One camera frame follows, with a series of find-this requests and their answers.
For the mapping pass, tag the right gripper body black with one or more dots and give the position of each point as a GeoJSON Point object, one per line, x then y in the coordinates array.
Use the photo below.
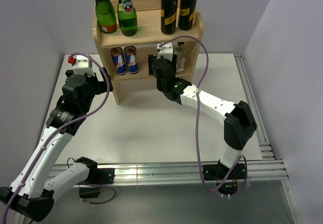
{"type": "Point", "coordinates": [160, 86]}

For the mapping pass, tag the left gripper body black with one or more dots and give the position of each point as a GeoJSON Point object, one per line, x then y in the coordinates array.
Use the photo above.
{"type": "Point", "coordinates": [94, 86]}

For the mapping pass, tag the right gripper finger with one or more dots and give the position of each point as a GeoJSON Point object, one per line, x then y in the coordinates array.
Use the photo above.
{"type": "Point", "coordinates": [151, 60]}
{"type": "Point", "coordinates": [174, 63]}

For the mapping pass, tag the clear glass bottle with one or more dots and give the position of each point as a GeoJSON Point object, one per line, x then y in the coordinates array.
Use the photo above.
{"type": "Point", "coordinates": [180, 52]}

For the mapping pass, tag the green bottle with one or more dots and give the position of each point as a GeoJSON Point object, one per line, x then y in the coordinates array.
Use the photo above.
{"type": "Point", "coordinates": [106, 17]}
{"type": "Point", "coordinates": [127, 17]}

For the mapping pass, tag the green bottle front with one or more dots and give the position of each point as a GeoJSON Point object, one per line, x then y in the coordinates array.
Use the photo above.
{"type": "Point", "coordinates": [106, 17]}

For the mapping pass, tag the black yellow Schweppes can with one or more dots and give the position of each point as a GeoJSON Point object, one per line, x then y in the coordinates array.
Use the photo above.
{"type": "Point", "coordinates": [186, 14]}

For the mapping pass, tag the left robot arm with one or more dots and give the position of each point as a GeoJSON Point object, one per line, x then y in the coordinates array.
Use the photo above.
{"type": "Point", "coordinates": [32, 194]}

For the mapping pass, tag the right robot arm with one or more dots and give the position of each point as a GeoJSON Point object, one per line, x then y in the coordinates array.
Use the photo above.
{"type": "Point", "coordinates": [237, 118]}

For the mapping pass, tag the wooden two-tier shelf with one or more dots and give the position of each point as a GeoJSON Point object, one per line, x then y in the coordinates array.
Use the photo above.
{"type": "Point", "coordinates": [146, 40]}

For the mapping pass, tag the right Red Bull can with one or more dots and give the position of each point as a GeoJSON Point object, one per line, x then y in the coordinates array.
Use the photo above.
{"type": "Point", "coordinates": [131, 59]}

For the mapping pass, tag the red bull can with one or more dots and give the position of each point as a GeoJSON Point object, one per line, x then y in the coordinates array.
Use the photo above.
{"type": "Point", "coordinates": [131, 59]}
{"type": "Point", "coordinates": [118, 60]}

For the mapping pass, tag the left Red Bull can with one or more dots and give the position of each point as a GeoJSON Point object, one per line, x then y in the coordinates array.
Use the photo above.
{"type": "Point", "coordinates": [118, 60]}

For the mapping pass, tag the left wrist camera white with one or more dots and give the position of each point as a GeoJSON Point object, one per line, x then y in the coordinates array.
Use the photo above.
{"type": "Point", "coordinates": [81, 65]}

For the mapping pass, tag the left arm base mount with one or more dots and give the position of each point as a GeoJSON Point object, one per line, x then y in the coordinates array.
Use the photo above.
{"type": "Point", "coordinates": [103, 176]}

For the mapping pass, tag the aluminium front rail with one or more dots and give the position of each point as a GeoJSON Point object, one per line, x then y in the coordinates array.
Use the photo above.
{"type": "Point", "coordinates": [186, 173]}

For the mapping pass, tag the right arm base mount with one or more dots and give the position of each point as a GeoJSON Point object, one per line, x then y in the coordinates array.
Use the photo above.
{"type": "Point", "coordinates": [235, 182]}

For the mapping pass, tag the aluminium side rail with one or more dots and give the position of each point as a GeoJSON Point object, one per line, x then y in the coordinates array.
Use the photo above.
{"type": "Point", "coordinates": [264, 143]}

